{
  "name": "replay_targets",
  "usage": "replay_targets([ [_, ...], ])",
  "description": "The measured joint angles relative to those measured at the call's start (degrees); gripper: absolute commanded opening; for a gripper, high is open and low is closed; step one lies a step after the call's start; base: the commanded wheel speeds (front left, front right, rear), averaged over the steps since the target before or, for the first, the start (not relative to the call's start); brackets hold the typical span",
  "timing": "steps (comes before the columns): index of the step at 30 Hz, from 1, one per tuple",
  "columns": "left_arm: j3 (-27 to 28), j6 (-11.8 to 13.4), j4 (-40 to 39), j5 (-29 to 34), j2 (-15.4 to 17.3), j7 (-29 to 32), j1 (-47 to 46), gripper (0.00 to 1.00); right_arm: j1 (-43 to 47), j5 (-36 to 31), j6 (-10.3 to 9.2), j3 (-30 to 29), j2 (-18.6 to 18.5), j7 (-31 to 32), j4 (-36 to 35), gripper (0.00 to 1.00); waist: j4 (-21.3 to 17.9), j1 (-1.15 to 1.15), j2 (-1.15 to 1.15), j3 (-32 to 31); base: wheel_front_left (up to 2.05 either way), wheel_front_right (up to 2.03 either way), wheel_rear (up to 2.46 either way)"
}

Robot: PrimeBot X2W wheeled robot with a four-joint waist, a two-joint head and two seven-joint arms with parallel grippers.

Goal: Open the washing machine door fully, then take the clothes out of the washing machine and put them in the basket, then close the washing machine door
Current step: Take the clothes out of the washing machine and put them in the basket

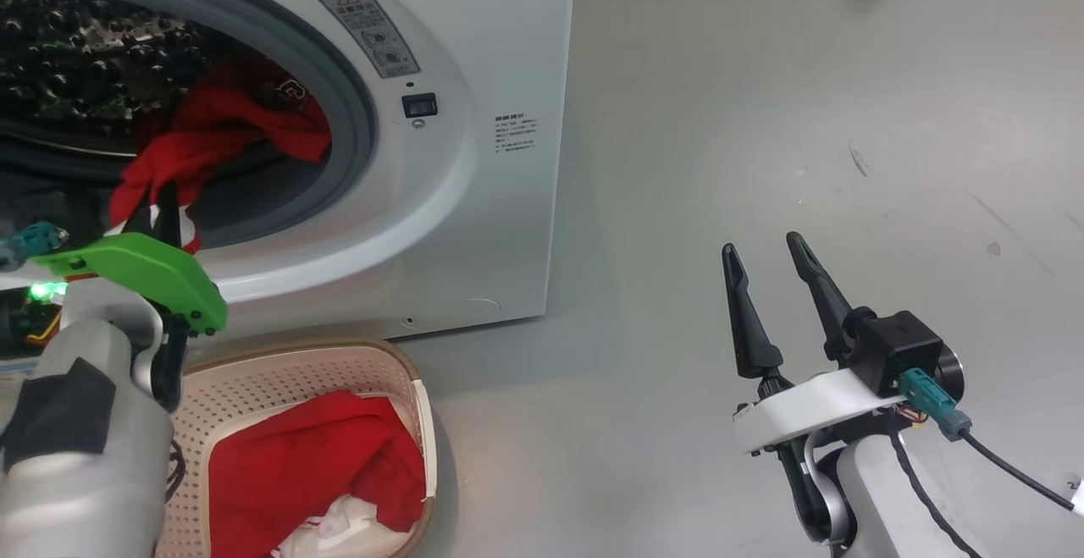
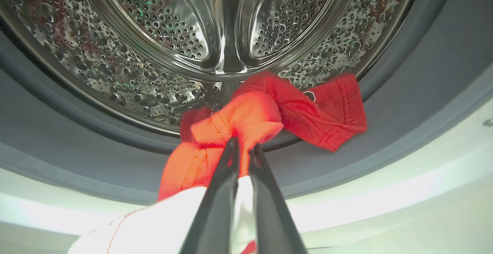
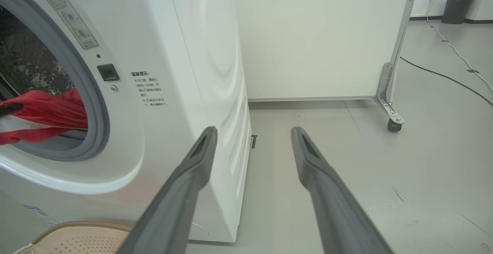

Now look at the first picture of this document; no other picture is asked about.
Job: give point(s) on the red white-trimmed garment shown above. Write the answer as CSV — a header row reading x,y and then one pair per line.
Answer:
x,y
313,465

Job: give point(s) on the cream perforated laundry basket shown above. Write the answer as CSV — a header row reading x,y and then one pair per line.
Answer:
x,y
254,380

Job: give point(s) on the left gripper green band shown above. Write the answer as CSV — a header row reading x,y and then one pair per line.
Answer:
x,y
152,270

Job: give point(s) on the grey warning sticker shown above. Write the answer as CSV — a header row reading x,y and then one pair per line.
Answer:
x,y
368,29

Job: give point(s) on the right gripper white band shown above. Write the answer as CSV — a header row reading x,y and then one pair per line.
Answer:
x,y
796,406

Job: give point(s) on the red Bulls 23 garment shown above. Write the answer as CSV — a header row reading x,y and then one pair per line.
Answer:
x,y
212,130

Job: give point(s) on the white washing machine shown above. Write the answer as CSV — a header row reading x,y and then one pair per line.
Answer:
x,y
491,228

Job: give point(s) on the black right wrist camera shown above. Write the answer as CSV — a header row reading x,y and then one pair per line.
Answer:
x,y
902,346

